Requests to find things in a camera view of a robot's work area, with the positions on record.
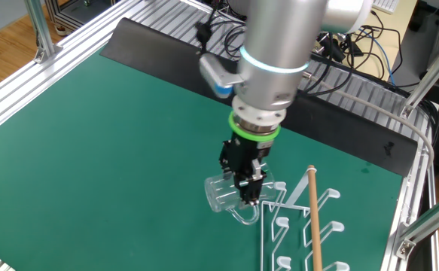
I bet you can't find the aluminium frame post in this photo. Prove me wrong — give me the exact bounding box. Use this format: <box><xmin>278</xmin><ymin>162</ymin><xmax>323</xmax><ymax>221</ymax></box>
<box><xmin>399</xmin><ymin>28</ymin><xmax>439</xmax><ymax>120</ymax></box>
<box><xmin>394</xmin><ymin>186</ymin><xmax>439</xmax><ymax>261</ymax></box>
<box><xmin>23</xmin><ymin>0</ymin><xmax>64</xmax><ymax>64</ymax></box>

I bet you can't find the white wire cup rack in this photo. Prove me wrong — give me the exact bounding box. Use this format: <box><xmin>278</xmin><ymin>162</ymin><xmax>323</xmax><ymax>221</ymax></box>
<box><xmin>260</xmin><ymin>164</ymin><xmax>352</xmax><ymax>271</ymax></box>

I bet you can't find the beige desk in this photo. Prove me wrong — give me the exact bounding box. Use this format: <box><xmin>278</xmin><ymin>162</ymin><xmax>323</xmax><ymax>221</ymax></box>
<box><xmin>354</xmin><ymin>0</ymin><xmax>419</xmax><ymax>82</ymax></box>

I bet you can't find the blue cable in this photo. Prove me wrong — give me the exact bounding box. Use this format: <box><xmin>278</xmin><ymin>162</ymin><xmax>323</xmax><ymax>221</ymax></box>
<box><xmin>358</xmin><ymin>26</ymin><xmax>396</xmax><ymax>86</ymax></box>

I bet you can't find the green ringed wrist flange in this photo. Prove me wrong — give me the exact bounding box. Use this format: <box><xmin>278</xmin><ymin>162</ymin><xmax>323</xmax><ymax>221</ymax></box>
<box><xmin>227</xmin><ymin>111</ymin><xmax>282</xmax><ymax>143</ymax></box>

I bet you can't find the black white striped cabinet frame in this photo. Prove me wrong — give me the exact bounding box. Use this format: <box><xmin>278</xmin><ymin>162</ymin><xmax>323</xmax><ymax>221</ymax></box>
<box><xmin>44</xmin><ymin>0</ymin><xmax>114</xmax><ymax>37</ymax></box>

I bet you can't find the black rubber mat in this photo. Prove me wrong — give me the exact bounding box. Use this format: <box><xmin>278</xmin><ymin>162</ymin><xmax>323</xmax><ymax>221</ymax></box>
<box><xmin>99</xmin><ymin>17</ymin><xmax>419</xmax><ymax>178</ymax></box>

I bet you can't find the grey cable with metal plug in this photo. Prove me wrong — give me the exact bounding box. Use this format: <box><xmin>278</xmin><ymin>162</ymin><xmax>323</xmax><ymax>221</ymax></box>
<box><xmin>302</xmin><ymin>70</ymin><xmax>435</xmax><ymax>172</ymax></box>

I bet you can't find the black power adapter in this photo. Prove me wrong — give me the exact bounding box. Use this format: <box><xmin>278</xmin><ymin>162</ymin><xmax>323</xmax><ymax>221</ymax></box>
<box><xmin>319</xmin><ymin>35</ymin><xmax>346</xmax><ymax>63</ymax></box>

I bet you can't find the clear glass cup with handle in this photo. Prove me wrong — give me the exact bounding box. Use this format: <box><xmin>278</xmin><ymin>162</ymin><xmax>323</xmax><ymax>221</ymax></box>
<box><xmin>203</xmin><ymin>161</ymin><xmax>280</xmax><ymax>226</ymax></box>

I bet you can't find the silver wrist camera blue cap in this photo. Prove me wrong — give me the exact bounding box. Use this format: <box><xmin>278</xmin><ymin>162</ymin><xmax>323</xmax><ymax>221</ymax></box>
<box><xmin>199</xmin><ymin>53</ymin><xmax>245</xmax><ymax>99</ymax></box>

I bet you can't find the green table mat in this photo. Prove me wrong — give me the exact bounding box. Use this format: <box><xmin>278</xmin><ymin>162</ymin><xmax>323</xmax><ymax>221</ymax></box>
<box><xmin>0</xmin><ymin>48</ymin><xmax>404</xmax><ymax>271</ymax></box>

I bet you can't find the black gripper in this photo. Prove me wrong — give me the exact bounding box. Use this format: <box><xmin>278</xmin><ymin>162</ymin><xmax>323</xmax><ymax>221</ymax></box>
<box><xmin>218</xmin><ymin>135</ymin><xmax>273</xmax><ymax>206</ymax></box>

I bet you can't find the white keyboard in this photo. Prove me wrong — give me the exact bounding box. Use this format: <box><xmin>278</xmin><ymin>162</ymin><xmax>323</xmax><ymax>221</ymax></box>
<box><xmin>371</xmin><ymin>0</ymin><xmax>401</xmax><ymax>14</ymax></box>

